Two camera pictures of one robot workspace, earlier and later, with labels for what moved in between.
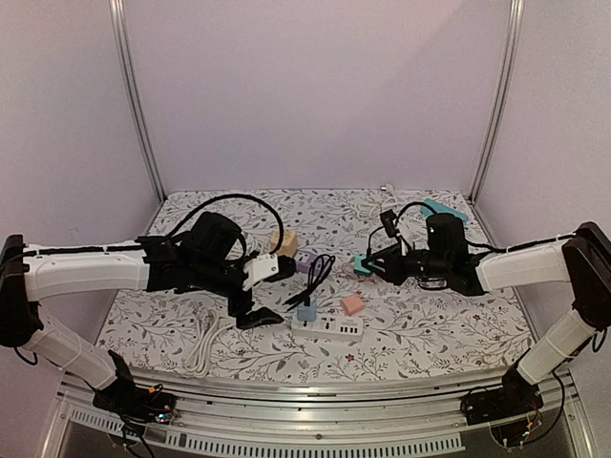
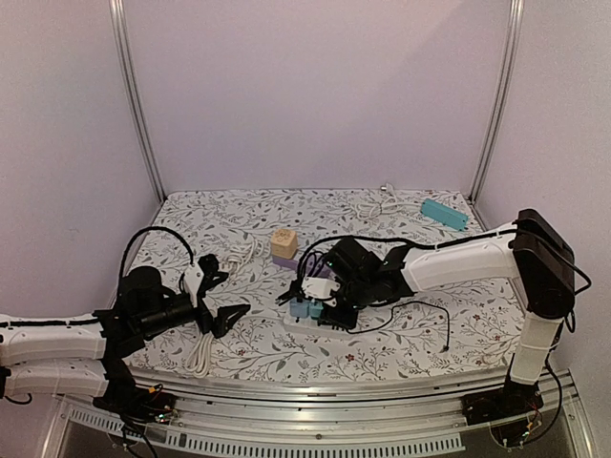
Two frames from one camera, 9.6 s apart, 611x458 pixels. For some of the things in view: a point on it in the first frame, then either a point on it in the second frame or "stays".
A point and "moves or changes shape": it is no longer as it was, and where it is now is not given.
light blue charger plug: x=307 y=313 stays
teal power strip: x=440 y=208 stays
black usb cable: x=320 y=269 -> x=296 y=287
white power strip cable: x=198 y=360 stays
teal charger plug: x=359 y=268 moves or changes shape
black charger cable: x=369 y=239 -> x=445 y=348
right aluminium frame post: x=504 y=96 stays
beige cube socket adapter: x=289 y=242 stays
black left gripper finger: x=257 y=317 -> x=226 y=317
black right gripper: x=391 y=263 -> x=318 y=305
